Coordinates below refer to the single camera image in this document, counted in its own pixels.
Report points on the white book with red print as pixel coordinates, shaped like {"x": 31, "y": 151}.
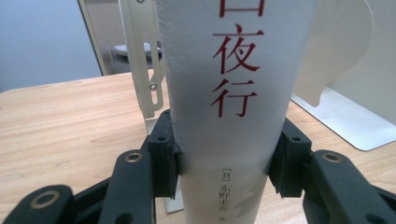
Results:
{"x": 230, "y": 130}

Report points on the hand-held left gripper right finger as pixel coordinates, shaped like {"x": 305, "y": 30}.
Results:
{"x": 289, "y": 161}

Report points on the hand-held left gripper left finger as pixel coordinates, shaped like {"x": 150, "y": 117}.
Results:
{"x": 162, "y": 155}

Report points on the grey round object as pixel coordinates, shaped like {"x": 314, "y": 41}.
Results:
{"x": 124, "y": 49}

